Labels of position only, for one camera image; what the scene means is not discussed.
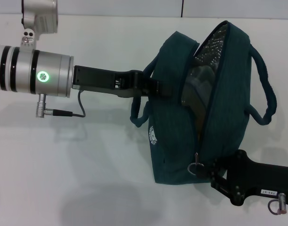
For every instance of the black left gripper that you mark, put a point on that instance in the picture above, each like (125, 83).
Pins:
(97, 78)

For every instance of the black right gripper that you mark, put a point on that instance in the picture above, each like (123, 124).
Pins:
(252, 176)

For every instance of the clear food container blue lid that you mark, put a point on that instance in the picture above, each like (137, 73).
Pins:
(200, 94)

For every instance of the dark teal insulated lunch bag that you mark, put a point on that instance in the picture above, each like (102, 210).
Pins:
(170, 131)

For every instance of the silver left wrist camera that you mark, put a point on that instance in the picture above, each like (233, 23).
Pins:
(42, 14)

